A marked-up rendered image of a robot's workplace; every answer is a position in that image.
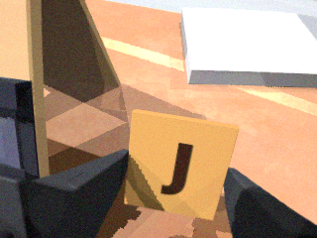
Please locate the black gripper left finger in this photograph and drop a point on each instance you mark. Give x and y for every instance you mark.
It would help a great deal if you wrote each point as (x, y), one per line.
(70, 204)

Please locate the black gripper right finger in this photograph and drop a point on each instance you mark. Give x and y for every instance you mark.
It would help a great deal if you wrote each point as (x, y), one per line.
(255, 213)

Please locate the tan tile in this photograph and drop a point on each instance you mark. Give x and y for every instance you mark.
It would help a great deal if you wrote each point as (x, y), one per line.
(178, 164)

